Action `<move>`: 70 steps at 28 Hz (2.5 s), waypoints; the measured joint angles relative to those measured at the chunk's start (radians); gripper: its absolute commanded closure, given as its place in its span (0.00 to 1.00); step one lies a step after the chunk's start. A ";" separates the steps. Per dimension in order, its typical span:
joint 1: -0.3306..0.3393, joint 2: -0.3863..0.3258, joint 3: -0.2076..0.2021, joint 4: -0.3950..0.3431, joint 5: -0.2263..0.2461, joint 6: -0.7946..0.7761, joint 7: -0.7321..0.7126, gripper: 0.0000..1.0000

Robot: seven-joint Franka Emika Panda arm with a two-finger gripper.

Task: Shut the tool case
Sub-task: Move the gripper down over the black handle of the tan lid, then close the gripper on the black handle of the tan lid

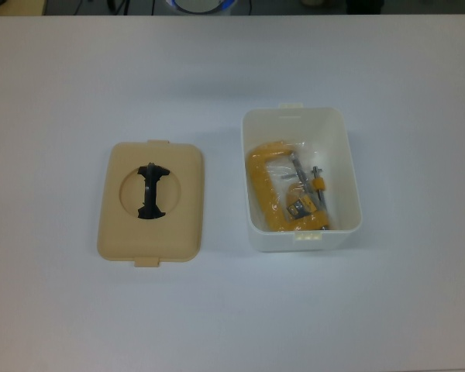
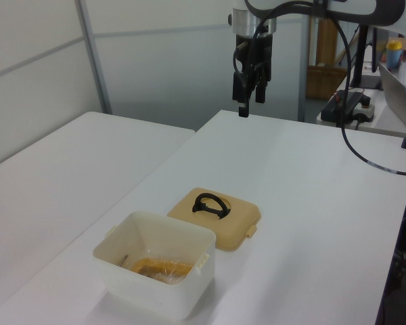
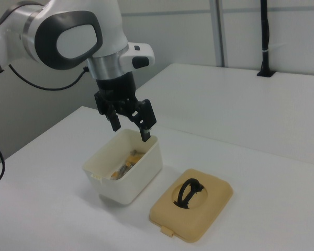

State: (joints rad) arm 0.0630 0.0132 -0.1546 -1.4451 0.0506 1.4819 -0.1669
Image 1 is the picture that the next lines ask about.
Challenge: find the black folding lid handle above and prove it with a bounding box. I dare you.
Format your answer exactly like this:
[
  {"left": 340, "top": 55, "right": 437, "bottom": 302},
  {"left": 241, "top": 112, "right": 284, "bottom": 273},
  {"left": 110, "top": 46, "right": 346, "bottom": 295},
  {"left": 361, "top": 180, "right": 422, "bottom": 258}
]
[{"left": 136, "top": 162, "right": 171, "bottom": 221}]

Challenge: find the tan plastic case lid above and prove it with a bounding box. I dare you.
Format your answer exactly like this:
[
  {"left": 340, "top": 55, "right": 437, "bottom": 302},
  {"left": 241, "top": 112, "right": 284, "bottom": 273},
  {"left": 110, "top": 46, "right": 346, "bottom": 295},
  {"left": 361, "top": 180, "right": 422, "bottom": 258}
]
[{"left": 95, "top": 139, "right": 206, "bottom": 269}]

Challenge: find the white plastic tool case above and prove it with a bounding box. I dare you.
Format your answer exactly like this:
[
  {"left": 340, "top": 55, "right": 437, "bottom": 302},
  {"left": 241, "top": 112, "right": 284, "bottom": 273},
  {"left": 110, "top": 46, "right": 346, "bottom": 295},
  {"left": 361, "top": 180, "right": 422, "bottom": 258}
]
[{"left": 239, "top": 102, "right": 363, "bottom": 253}]

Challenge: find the yellow C-clamp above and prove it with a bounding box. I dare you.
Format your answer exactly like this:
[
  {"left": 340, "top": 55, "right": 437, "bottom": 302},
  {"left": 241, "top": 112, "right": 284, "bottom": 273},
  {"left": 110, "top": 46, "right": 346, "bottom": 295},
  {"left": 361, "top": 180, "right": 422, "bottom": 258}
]
[{"left": 244, "top": 141, "right": 331, "bottom": 233}]

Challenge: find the clear plastic bag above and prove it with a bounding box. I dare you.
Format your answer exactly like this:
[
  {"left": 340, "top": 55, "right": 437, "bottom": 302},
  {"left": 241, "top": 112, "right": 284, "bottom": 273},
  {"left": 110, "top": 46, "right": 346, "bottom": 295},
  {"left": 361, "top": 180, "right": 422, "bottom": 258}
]
[{"left": 251, "top": 139, "right": 334, "bottom": 233}]

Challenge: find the metal screw with yellow collar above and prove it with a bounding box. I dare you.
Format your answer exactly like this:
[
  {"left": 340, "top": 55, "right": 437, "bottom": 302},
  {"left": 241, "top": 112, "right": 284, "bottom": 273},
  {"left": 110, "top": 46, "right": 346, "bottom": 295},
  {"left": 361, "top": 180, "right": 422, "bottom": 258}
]
[{"left": 311, "top": 165, "right": 330, "bottom": 232}]

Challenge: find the round white and blue base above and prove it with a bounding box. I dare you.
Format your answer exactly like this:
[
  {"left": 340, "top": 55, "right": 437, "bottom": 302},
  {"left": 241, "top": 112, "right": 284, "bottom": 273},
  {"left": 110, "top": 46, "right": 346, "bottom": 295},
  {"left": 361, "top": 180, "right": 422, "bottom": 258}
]
[{"left": 166, "top": 0, "right": 239, "bottom": 15}]

